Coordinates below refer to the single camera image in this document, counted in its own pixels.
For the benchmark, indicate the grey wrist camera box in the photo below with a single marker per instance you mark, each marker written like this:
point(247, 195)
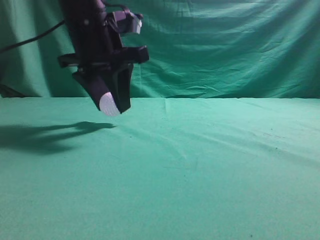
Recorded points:
point(124, 22)

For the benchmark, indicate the green backdrop cloth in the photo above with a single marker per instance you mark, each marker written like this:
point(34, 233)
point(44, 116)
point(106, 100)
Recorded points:
point(197, 49)

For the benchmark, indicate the green table cloth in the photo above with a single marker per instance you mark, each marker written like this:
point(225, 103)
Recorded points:
point(168, 169)

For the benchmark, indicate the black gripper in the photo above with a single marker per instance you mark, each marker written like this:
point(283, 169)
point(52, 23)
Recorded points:
point(96, 43)

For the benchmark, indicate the white dimpled golf ball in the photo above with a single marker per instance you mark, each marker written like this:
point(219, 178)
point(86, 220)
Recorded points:
point(108, 106)

